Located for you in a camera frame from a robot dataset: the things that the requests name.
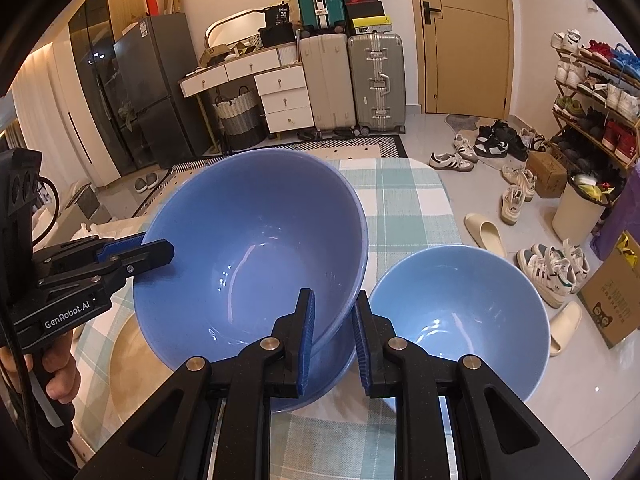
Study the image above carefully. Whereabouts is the black bag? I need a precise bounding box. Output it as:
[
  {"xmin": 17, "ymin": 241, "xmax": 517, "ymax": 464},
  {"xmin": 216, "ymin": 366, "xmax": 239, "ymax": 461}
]
[{"xmin": 260, "ymin": 2, "xmax": 294, "ymax": 47}]

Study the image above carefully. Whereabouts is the large blue bowl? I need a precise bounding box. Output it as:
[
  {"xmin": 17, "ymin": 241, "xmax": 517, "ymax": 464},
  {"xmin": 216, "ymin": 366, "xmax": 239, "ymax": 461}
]
[
  {"xmin": 132, "ymin": 148, "xmax": 370, "ymax": 362},
  {"xmin": 270, "ymin": 240, "xmax": 370, "ymax": 414}
]

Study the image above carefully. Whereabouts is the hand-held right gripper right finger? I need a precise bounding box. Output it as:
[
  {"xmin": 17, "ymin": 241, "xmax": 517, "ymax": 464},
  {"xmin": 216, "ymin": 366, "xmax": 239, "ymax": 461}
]
[{"xmin": 351, "ymin": 291, "xmax": 592, "ymax": 480}]

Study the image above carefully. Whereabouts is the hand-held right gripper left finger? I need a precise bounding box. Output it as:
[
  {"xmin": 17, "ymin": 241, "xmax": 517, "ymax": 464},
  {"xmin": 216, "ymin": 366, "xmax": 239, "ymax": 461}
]
[{"xmin": 75, "ymin": 287, "xmax": 317, "ymax": 480}]

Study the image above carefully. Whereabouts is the woven laundry basket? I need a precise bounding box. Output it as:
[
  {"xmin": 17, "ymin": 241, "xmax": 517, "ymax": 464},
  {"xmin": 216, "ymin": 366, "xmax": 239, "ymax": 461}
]
[{"xmin": 212, "ymin": 86, "xmax": 266, "ymax": 150}]

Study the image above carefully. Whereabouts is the wooden door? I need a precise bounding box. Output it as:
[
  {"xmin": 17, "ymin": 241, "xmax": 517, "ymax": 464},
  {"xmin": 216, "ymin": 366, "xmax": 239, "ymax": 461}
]
[{"xmin": 407, "ymin": 0, "xmax": 516, "ymax": 119}]

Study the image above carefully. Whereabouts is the dark glass cabinet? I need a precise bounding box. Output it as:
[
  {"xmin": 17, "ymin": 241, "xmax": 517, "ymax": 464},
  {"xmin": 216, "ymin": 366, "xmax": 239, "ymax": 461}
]
[{"xmin": 67, "ymin": 0, "xmax": 141, "ymax": 187}]

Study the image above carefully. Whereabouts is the person's left forearm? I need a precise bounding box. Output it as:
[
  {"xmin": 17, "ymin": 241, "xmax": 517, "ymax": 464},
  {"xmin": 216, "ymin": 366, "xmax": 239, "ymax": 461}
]
[{"xmin": 0, "ymin": 385, "xmax": 96, "ymax": 480}]

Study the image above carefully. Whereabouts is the person's left hand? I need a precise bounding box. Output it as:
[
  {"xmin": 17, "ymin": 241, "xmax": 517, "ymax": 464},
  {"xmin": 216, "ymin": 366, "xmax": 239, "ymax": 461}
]
[{"xmin": 0, "ymin": 329, "xmax": 82, "ymax": 411}]

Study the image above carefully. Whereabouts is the dark grey refrigerator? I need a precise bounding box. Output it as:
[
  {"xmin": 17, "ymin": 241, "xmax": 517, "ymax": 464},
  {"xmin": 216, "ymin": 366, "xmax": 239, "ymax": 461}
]
[{"xmin": 112, "ymin": 12, "xmax": 211, "ymax": 171}]

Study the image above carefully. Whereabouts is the printed cardboard box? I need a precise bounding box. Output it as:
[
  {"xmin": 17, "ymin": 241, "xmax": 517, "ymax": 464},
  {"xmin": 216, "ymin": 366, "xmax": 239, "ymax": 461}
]
[{"xmin": 577, "ymin": 232, "xmax": 640, "ymax": 349}]

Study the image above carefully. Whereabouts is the silver suitcase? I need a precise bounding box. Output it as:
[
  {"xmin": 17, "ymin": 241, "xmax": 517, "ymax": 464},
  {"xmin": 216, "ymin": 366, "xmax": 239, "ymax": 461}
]
[{"xmin": 347, "ymin": 33, "xmax": 407, "ymax": 134}]

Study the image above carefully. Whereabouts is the teal checked tablecloth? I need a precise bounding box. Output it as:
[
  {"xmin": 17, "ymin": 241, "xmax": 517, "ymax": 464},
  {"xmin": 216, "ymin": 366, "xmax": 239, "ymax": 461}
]
[{"xmin": 75, "ymin": 157, "xmax": 464, "ymax": 480}]

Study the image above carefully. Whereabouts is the small plain cardboard box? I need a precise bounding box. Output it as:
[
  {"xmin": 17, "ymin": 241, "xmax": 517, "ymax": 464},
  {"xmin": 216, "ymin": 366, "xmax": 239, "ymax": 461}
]
[{"xmin": 524, "ymin": 150, "xmax": 569, "ymax": 199}]

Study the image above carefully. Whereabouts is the white trash bin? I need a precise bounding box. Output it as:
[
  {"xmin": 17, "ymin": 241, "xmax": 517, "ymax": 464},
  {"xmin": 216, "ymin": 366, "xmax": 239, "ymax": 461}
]
[{"xmin": 552, "ymin": 172, "xmax": 609, "ymax": 246}]

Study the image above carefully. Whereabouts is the white vanity desk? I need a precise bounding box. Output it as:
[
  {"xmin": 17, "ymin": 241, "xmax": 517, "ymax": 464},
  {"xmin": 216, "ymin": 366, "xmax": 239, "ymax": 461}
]
[{"xmin": 178, "ymin": 42, "xmax": 316, "ymax": 134}]

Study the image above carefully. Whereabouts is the metal shoe rack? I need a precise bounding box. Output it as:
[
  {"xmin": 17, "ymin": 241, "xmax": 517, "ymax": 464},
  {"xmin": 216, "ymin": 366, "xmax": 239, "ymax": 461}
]
[{"xmin": 549, "ymin": 30, "xmax": 640, "ymax": 172}]

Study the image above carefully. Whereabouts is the grey door mat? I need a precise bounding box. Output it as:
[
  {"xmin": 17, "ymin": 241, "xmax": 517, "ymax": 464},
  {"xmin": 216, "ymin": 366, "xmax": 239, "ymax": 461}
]
[{"xmin": 444, "ymin": 112, "xmax": 482, "ymax": 134}]

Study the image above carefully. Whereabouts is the oval vanity mirror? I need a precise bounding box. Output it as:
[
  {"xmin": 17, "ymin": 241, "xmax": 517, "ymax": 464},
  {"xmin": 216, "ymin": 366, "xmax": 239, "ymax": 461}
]
[{"xmin": 204, "ymin": 7, "xmax": 281, "ymax": 66}]

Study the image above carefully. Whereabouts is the group of loose sneakers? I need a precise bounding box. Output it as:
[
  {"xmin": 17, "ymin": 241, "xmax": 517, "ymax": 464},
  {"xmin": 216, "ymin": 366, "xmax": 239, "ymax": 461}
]
[{"xmin": 429, "ymin": 119, "xmax": 592, "ymax": 309}]

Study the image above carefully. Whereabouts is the large cream plate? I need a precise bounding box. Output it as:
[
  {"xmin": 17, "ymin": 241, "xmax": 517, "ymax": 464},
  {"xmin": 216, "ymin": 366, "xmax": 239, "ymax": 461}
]
[{"xmin": 107, "ymin": 305, "xmax": 282, "ymax": 427}]

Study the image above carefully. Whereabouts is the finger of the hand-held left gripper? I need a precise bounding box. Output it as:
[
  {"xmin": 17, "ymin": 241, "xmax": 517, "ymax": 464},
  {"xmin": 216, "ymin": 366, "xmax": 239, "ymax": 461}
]
[
  {"xmin": 97, "ymin": 232, "xmax": 152, "ymax": 263},
  {"xmin": 113, "ymin": 239, "xmax": 176, "ymax": 277}
]

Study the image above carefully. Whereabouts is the beige suitcase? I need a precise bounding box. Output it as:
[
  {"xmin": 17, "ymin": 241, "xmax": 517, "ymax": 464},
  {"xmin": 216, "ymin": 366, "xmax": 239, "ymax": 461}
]
[{"xmin": 298, "ymin": 30, "xmax": 357, "ymax": 134}]

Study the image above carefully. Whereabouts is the small blue bowl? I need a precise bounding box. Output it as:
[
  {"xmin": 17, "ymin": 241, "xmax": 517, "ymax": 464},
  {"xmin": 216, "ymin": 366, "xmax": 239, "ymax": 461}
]
[{"xmin": 368, "ymin": 245, "xmax": 551, "ymax": 404}]

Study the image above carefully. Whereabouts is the purple bag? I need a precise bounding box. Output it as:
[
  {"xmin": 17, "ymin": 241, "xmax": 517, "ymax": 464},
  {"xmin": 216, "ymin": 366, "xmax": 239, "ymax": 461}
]
[{"xmin": 589, "ymin": 164, "xmax": 640, "ymax": 262}]

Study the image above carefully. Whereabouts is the yellow and black shoe box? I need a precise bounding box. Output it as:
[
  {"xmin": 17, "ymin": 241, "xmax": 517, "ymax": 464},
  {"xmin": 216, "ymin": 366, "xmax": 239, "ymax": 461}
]
[{"xmin": 349, "ymin": 16, "xmax": 389, "ymax": 36}]

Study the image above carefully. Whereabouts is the cream slipper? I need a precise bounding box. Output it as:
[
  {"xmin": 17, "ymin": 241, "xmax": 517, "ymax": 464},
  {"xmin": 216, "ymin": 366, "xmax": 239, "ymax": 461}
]
[
  {"xmin": 463, "ymin": 212, "xmax": 507, "ymax": 259},
  {"xmin": 548, "ymin": 302, "xmax": 584, "ymax": 357}
]

